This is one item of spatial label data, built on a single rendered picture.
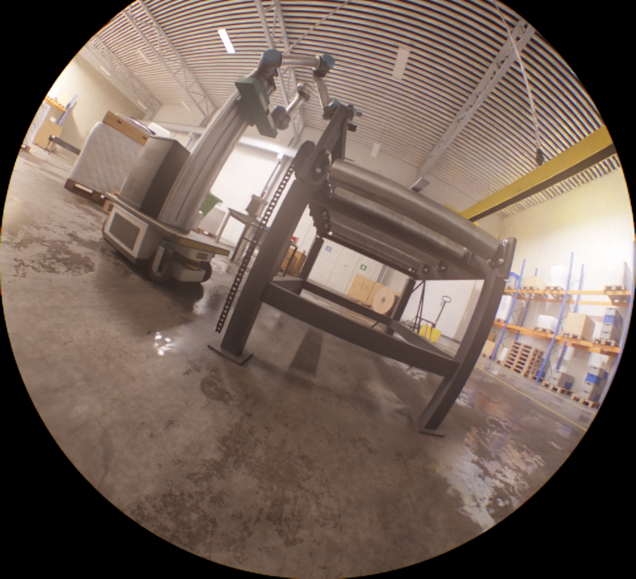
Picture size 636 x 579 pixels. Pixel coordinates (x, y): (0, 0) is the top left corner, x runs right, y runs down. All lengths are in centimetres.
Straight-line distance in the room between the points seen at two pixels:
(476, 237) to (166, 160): 176
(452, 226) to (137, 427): 114
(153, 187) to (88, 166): 246
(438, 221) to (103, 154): 401
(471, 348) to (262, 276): 90
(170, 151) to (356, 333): 151
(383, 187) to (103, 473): 110
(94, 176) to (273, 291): 352
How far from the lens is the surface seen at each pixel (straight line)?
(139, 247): 140
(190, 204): 176
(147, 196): 161
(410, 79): 975
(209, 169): 180
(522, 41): 725
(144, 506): 48
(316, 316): 82
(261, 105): 170
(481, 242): 102
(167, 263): 134
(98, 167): 397
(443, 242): 125
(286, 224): 84
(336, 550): 54
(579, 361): 959
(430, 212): 92
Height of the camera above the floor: 45
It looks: 3 degrees up
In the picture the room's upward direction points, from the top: 24 degrees clockwise
